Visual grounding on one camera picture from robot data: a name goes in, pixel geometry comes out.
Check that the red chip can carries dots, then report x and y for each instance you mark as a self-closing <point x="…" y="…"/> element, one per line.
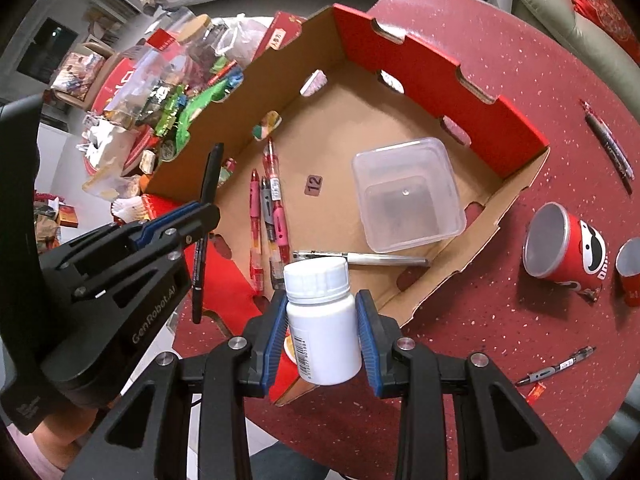
<point x="580" y="255"/>

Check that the dark printed pen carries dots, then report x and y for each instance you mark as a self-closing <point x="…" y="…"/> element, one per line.
<point x="610" y="145"/>

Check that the red cushion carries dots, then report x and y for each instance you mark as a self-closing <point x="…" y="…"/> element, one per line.
<point x="600" y="5"/>

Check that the plain white pill bottle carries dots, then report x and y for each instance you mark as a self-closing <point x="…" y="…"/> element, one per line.
<point x="322" y="330"/>

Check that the person's leg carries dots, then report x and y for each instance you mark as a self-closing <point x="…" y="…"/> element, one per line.
<point x="280" y="462"/>

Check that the green snack packet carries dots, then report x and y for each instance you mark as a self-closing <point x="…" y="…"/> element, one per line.
<point x="200" y="105"/>

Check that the small red cup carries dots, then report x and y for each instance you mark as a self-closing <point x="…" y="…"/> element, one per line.
<point x="631" y="285"/>

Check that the dark wall screen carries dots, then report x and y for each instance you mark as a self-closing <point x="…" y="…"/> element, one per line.
<point x="47" y="45"/>

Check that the black gel pen grey grip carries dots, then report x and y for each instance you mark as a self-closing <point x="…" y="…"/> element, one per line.
<point x="550" y="370"/>

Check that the flat red box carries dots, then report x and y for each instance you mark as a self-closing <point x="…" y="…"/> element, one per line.
<point x="280" y="32"/>

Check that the small red piece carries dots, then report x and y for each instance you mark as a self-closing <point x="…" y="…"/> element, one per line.
<point x="536" y="392"/>

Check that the clear plastic bag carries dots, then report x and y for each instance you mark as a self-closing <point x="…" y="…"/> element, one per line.
<point x="240" y="35"/>

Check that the clear bag of snacks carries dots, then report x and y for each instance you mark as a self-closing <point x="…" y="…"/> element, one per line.
<point x="145" y="80"/>

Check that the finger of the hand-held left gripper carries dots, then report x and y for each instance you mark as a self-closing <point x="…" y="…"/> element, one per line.
<point x="195" y="227"/>
<point x="165" y="217"/>

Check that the clear plastic container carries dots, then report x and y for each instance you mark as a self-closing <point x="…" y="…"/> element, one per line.
<point x="407" y="210"/>

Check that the colourful snack bag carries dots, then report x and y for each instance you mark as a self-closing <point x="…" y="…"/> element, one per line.
<point x="75" y="72"/>

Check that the glass jar wooden lid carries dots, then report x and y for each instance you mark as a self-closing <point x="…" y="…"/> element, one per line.
<point x="192" y="27"/>

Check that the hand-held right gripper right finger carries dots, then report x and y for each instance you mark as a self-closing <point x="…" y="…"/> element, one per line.
<point x="367" y="345"/>

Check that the red cardboard box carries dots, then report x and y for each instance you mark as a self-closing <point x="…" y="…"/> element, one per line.
<point x="325" y="150"/>

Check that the pink pen grey clip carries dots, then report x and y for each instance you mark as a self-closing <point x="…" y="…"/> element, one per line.
<point x="270" y="210"/>

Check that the pink pen clear barrel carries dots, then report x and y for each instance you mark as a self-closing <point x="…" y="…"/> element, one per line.
<point x="279" y="220"/>

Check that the person's left forearm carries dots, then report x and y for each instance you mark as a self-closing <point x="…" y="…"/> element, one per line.
<point x="40" y="440"/>

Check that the black marker pen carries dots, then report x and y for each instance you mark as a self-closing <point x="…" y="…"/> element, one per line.
<point x="200" y="280"/>

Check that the white paper liners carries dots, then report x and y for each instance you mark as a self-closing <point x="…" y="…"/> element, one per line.
<point x="127" y="207"/>

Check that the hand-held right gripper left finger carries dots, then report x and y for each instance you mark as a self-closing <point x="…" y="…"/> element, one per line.
<point x="277" y="340"/>

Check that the beige sofa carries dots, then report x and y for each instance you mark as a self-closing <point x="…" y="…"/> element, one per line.
<point x="545" y="5"/>

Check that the silver pen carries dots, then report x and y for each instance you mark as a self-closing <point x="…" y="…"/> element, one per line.
<point x="380" y="259"/>

